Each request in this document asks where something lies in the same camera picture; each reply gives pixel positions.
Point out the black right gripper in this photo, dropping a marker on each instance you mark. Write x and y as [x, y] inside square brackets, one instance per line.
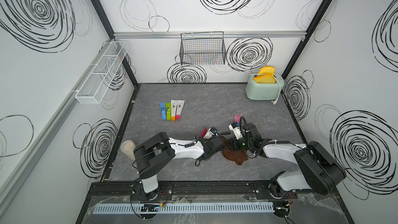
[233, 145]

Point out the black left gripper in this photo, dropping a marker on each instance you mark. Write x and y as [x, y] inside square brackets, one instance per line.
[199, 138]

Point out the crimson pink toothpaste tube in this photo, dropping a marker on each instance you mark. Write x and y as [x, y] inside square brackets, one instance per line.
[204, 133]

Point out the brown cloth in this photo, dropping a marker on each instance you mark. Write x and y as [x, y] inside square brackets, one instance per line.
[233, 153]

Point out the magenta toothpaste tube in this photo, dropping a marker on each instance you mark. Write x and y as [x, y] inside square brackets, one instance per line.
[237, 118]

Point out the white pink-cap toothpaste tube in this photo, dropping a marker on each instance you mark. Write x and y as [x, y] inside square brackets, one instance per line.
[180, 105]

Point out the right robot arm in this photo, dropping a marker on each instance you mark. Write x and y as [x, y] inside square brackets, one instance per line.
[318, 170]

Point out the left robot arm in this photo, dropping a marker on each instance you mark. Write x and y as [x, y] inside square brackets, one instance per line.
[154, 154]

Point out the green toothpaste tube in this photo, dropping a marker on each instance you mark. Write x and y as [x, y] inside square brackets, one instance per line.
[168, 111]

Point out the blue toothpaste tube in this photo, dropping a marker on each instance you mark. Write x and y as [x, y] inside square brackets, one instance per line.
[163, 110]

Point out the mint green toaster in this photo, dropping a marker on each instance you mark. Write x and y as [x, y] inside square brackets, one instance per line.
[264, 92]

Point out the yellow toast slice front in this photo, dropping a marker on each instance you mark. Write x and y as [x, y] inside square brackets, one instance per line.
[265, 79]

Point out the yellow toast slice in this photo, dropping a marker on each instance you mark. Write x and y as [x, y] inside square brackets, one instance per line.
[265, 79]
[267, 70]

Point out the yellow toast slice back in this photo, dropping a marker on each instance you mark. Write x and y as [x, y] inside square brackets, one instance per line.
[267, 70]

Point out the beige sponge roll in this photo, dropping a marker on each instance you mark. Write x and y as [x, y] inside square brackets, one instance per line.
[127, 147]

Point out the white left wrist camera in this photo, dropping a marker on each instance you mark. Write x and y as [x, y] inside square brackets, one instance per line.
[212, 132]

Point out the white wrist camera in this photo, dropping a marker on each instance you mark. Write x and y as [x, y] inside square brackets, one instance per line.
[212, 132]
[235, 128]

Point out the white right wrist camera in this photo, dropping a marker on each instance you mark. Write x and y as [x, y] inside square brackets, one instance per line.
[235, 128]

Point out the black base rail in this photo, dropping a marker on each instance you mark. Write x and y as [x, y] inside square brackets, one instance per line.
[261, 189]

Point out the grey slotted cable duct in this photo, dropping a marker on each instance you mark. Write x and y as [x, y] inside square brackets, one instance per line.
[185, 208]

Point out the black wire wall basket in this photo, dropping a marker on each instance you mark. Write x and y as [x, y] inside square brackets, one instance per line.
[202, 48]

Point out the white wire wall basket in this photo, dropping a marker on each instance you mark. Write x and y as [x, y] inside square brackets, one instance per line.
[94, 88]

